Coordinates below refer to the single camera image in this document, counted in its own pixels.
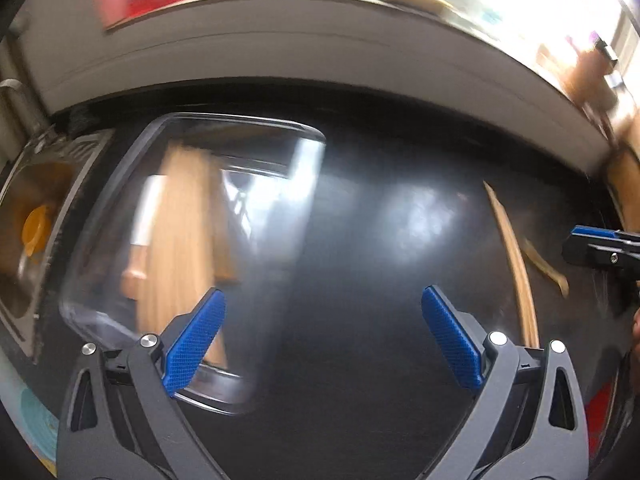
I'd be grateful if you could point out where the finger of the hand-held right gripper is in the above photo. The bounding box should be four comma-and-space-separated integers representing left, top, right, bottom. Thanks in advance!
571, 226, 640, 242
561, 237, 640, 278

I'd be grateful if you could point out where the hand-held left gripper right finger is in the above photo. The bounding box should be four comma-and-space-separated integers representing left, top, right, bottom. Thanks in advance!
421, 285, 590, 480

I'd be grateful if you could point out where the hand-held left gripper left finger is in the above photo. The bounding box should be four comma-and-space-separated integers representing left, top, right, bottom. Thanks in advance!
56, 287, 228, 480

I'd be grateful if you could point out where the brown wooden spoon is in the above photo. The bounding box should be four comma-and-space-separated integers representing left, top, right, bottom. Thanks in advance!
520, 237, 571, 297

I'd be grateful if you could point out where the bundle of wooden chopsticks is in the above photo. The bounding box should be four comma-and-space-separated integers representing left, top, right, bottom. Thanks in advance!
122, 142, 238, 368

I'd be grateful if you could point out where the clear glass container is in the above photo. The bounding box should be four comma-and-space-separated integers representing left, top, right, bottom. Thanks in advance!
59, 112, 328, 416

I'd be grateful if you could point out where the red plastic stool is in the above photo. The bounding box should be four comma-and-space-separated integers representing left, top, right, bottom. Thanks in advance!
582, 380, 621, 461

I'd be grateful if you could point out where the stainless steel sink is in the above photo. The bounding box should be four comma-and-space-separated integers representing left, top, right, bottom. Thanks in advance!
0, 127, 118, 366

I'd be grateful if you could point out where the colourful patterned mat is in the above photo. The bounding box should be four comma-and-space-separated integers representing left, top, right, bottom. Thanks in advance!
0, 380, 61, 463

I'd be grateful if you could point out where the orange sink strainer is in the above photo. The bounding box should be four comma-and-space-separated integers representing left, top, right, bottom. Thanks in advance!
21, 203, 53, 256

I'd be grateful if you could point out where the metal faucet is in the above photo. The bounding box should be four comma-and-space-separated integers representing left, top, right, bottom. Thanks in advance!
0, 77, 48, 126

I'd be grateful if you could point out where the tan chair with black frame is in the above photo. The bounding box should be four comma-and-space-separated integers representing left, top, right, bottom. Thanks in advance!
565, 35, 640, 231

